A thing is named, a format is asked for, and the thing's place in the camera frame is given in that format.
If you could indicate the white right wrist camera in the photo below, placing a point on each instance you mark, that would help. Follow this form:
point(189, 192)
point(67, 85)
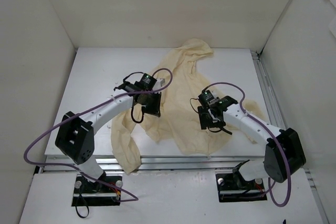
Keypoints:
point(213, 101)

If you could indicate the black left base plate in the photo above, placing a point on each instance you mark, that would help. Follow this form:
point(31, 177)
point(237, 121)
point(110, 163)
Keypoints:
point(86, 193)

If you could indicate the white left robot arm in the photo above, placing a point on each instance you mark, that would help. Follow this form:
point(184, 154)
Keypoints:
point(75, 138)

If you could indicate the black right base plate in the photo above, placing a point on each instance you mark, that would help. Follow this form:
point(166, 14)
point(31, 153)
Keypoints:
point(229, 189)

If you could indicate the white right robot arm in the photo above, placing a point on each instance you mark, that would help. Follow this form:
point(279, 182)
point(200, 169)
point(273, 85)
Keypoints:
point(282, 147)

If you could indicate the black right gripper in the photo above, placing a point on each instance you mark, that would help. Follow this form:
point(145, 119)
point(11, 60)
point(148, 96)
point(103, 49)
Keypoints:
point(208, 118)

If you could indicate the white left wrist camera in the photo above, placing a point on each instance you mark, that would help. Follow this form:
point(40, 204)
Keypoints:
point(159, 84)

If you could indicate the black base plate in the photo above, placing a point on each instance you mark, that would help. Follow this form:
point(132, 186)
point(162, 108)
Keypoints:
point(229, 189)
point(86, 193)

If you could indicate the cream yellow jacket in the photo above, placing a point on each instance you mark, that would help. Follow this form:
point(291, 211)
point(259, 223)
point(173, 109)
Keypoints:
point(190, 67)

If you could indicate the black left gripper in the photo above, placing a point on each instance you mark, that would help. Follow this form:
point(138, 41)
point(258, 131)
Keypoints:
point(153, 104)

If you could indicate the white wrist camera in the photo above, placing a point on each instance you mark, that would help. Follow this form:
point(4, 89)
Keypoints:
point(213, 101)
point(159, 84)

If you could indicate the front aluminium rail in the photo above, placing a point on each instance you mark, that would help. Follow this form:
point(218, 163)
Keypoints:
point(159, 163)

